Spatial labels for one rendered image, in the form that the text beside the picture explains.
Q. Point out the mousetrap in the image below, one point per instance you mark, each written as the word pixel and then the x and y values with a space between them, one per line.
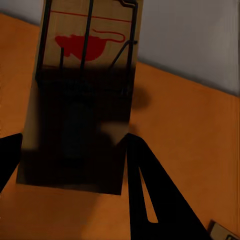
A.
pixel 79 106
pixel 218 232

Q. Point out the cabinet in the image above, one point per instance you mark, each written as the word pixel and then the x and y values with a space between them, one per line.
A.
pixel 192 129

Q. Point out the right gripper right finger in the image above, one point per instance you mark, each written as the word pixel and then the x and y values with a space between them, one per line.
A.
pixel 176 219

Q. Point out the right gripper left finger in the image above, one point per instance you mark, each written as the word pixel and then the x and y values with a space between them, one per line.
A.
pixel 10 156

